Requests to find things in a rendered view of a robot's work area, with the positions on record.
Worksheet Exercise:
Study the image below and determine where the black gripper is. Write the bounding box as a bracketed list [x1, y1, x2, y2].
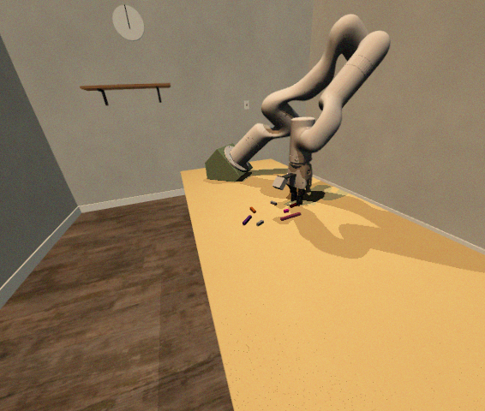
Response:
[286, 162, 312, 204]

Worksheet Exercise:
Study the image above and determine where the purple rod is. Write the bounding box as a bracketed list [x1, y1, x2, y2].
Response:
[242, 215, 252, 225]

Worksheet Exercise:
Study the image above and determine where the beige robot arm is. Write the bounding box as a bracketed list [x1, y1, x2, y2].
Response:
[225, 15, 391, 171]

